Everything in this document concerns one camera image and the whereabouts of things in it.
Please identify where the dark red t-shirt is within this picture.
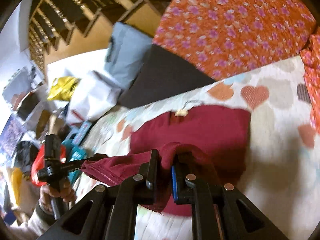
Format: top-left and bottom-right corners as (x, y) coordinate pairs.
(81, 105), (251, 216)

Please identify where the beige clothing tag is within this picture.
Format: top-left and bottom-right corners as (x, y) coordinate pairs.
(175, 109), (188, 117)

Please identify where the person's left hand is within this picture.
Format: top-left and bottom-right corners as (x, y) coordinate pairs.
(39, 178), (76, 213)

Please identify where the teal box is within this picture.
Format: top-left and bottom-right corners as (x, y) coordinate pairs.
(61, 139), (87, 186)

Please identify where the red packet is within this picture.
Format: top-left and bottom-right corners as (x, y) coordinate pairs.
(30, 144), (67, 187)

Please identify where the light blue patterned box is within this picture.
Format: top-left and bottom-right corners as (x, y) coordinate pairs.
(72, 121), (93, 146)

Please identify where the heart-patterned quilt bedspread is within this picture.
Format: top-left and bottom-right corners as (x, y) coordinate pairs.
(82, 56), (319, 239)

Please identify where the white plastic bag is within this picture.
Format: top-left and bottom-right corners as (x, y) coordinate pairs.
(66, 70), (121, 125)

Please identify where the yellow plastic bag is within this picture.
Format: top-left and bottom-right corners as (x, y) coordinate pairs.
(47, 76), (81, 101)

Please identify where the black cushion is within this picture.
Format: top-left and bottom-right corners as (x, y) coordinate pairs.
(118, 44), (215, 109)

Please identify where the grey pillow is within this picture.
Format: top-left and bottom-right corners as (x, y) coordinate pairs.
(104, 22), (152, 90)

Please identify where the wooden shelf unit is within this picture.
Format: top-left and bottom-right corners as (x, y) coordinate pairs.
(28, 0), (171, 79)

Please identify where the orange floral fabric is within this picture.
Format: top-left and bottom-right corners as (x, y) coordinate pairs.
(153, 0), (319, 129)

